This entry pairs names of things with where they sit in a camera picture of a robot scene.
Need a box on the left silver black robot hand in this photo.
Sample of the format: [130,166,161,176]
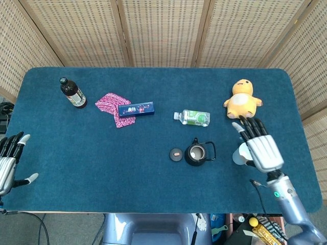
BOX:
[0,131,39,197]

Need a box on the white grey measuring cup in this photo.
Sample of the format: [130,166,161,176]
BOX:
[231,142,253,166]

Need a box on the blue table cloth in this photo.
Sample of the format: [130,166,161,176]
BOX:
[0,66,323,214]

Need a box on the yellow snack package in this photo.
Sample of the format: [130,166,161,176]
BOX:
[252,224,283,245]

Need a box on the yellow plush toy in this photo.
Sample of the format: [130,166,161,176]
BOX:
[223,78,264,120]

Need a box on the black teapot lid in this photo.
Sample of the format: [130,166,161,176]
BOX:
[169,148,184,162]

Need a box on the dark brown glass bottle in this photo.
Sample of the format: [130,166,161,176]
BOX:
[59,77,88,110]

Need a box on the black teapot with handle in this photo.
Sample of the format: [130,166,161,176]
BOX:
[184,137,217,167]

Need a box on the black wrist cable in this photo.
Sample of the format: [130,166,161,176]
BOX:
[249,179,289,242]

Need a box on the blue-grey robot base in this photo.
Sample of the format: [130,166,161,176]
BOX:
[102,213,213,245]

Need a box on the woven bamboo folding screen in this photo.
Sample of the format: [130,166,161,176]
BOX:
[0,0,327,174]

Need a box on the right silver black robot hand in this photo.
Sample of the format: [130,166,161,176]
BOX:
[231,115,285,172]

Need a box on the clear green-label water bottle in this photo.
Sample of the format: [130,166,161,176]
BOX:
[173,109,211,127]

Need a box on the red patterned cloth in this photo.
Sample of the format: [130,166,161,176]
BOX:
[95,92,137,129]

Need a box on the blue rectangular carton box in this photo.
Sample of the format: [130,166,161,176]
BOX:
[118,101,155,118]

